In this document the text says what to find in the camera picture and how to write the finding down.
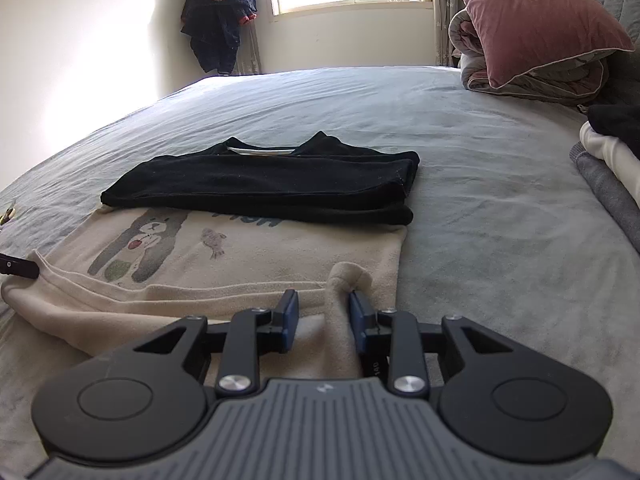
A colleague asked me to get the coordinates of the hanging dark blue jacket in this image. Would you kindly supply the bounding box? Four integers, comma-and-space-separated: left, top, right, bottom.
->
181, 0, 258, 73

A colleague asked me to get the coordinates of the grey patterned curtain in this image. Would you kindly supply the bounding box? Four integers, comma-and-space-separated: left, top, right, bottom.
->
430, 0, 466, 68

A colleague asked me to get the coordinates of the folded grey pink quilt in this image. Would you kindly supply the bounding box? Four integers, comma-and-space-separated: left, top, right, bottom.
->
447, 7, 611, 107

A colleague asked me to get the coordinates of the beige black bear print sweatshirt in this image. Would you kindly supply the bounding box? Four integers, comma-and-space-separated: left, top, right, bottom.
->
0, 131, 421, 376

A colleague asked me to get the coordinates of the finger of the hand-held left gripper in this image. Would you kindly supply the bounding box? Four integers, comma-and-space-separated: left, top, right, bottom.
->
0, 255, 41, 279

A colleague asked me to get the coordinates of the large pink velvet pillow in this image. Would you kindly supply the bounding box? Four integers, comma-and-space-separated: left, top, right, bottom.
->
445, 0, 635, 90

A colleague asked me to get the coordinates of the folded grey garment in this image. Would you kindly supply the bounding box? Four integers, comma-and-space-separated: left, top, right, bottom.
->
571, 141, 640, 251

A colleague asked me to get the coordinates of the folded white garment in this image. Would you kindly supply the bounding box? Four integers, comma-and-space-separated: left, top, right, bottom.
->
579, 121, 640, 191

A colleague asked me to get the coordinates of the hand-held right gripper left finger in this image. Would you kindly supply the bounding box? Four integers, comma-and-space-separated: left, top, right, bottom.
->
132, 289, 301, 397

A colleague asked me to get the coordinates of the bed with grey sheet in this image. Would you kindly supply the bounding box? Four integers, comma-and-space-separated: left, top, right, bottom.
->
0, 65, 640, 480

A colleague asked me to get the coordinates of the folded black garment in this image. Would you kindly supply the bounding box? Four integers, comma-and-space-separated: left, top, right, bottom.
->
587, 104, 640, 146

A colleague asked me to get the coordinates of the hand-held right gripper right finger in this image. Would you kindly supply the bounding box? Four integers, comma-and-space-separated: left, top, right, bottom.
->
349, 290, 506, 400

